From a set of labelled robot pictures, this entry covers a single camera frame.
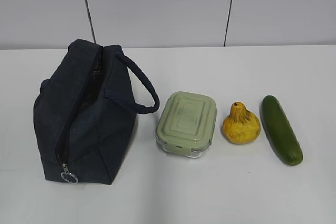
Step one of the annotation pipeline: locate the green cucumber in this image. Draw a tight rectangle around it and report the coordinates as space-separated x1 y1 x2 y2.
260 95 303 166

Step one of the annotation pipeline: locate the yellow gourd squash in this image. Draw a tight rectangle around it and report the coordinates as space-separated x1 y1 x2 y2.
222 102 261 145

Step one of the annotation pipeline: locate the green lid glass food container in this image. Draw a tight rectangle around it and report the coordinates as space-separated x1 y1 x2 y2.
156 91 217 158

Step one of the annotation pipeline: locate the navy blue lunch bag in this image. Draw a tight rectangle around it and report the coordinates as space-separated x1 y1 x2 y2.
33 39 160 185

